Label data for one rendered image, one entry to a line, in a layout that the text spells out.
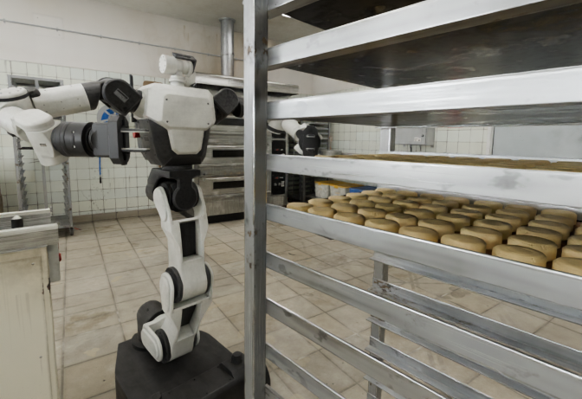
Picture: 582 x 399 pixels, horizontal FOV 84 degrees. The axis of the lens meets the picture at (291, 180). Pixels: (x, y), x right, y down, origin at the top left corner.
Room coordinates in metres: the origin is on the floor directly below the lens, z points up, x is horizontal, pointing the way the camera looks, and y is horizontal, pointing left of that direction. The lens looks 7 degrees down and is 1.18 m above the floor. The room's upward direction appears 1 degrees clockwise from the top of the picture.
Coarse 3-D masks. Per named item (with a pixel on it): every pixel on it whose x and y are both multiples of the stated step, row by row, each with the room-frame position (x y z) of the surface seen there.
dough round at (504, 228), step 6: (474, 222) 0.49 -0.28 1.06; (480, 222) 0.48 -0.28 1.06; (486, 222) 0.48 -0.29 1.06; (492, 222) 0.48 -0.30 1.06; (498, 222) 0.48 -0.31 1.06; (504, 222) 0.48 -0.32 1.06; (498, 228) 0.45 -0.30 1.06; (504, 228) 0.45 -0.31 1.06; (510, 228) 0.46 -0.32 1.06; (504, 234) 0.45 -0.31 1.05; (510, 234) 0.46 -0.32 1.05
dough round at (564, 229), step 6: (528, 222) 0.49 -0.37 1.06; (534, 222) 0.48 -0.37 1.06; (540, 222) 0.48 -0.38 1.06; (546, 222) 0.48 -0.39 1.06; (552, 222) 0.48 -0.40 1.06; (558, 222) 0.48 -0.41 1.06; (552, 228) 0.46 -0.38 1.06; (558, 228) 0.46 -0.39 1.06; (564, 228) 0.46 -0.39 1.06; (570, 228) 0.46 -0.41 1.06; (564, 234) 0.46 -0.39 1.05; (564, 240) 0.46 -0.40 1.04
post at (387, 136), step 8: (392, 128) 0.88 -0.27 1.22; (384, 136) 0.88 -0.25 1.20; (392, 136) 0.88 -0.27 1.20; (384, 144) 0.88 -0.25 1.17; (392, 144) 0.88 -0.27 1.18; (376, 264) 0.89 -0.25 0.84; (384, 264) 0.87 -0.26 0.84; (376, 272) 0.88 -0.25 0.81; (384, 272) 0.87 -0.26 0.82; (384, 280) 0.88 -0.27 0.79; (376, 328) 0.88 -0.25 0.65; (376, 336) 0.88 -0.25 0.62; (384, 336) 0.89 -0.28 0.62; (368, 384) 0.89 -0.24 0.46; (376, 392) 0.87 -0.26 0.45
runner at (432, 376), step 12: (372, 348) 0.87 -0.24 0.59; (384, 348) 0.86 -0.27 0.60; (396, 360) 0.82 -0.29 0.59; (408, 360) 0.80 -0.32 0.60; (408, 372) 0.78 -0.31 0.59; (420, 372) 0.78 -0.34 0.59; (432, 372) 0.76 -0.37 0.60; (432, 384) 0.73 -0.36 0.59; (444, 384) 0.73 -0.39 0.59; (456, 384) 0.72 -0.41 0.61; (456, 396) 0.70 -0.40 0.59; (468, 396) 0.70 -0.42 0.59; (480, 396) 0.68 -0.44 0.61
